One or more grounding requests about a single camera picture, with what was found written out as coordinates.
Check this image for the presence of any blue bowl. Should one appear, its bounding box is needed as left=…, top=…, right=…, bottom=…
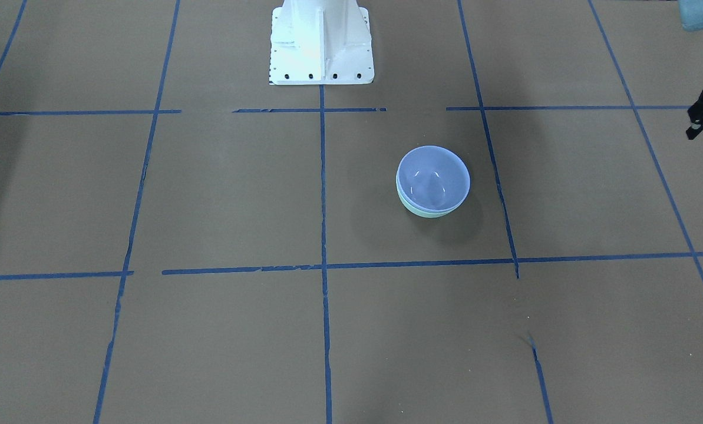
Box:
left=396, top=145, right=471, bottom=210

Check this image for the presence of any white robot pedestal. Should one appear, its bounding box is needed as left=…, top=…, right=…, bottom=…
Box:
left=268, top=1, right=375, bottom=85

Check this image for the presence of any green bowl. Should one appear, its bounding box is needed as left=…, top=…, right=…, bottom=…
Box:
left=398, top=191, right=463, bottom=219

